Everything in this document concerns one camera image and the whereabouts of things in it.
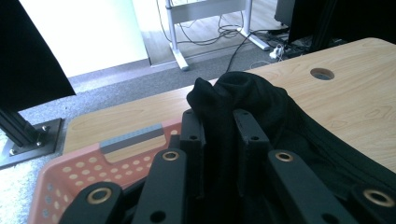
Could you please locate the white desk frame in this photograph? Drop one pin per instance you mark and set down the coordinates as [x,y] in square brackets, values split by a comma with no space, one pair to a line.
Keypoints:
[205,9]

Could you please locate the black cloth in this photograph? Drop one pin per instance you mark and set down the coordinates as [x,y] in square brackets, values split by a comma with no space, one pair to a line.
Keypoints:
[249,90]

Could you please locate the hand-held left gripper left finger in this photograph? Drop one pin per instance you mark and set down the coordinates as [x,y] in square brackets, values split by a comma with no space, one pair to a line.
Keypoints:
[194,149]

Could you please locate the black curtain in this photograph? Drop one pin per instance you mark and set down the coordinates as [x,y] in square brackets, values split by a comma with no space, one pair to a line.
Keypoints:
[28,53]
[358,18]

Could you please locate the white power strip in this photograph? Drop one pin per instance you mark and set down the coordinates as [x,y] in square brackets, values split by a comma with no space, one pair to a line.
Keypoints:
[277,52]

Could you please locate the pink plastic basket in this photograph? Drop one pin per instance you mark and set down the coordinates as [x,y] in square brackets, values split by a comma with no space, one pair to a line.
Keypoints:
[81,174]

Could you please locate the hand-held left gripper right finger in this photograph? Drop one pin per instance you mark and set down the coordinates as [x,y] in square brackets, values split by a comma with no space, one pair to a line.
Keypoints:
[250,146]

